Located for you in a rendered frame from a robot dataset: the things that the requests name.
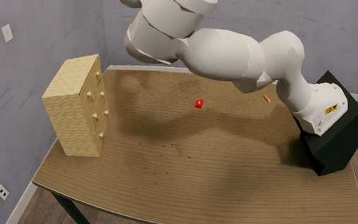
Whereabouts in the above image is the light wood chest of drawers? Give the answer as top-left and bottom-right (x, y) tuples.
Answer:
(41, 54), (101, 157)

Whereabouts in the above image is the small red block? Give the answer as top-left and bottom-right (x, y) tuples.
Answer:
(195, 99), (203, 108)

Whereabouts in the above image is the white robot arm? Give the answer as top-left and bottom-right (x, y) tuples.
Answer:
(120, 0), (347, 136)

